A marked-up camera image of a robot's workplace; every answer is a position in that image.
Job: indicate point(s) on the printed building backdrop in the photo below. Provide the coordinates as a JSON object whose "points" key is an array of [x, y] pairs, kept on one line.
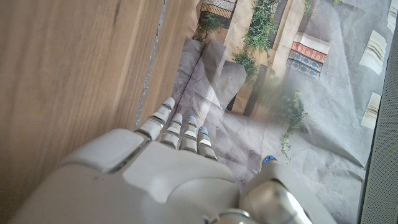
{"points": [[311, 109]]}

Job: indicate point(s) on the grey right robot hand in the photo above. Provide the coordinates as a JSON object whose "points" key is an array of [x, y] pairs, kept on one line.
{"points": [[161, 186]]}

